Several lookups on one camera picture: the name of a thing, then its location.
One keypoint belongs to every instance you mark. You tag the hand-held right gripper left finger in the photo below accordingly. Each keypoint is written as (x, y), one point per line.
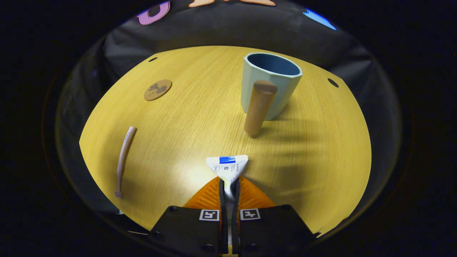
(222, 228)

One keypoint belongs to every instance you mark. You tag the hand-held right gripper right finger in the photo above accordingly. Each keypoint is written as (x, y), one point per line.
(235, 228)

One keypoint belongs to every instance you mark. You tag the white toothpaste tube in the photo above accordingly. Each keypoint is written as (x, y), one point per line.
(228, 169)

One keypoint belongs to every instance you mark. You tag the pale pink toothbrush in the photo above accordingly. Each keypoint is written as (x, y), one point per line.
(123, 160)

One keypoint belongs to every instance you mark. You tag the round brown coaster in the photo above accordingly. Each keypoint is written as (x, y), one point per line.
(157, 90)

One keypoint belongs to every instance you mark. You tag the black backdrop cloth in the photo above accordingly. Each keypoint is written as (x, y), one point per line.
(214, 28)

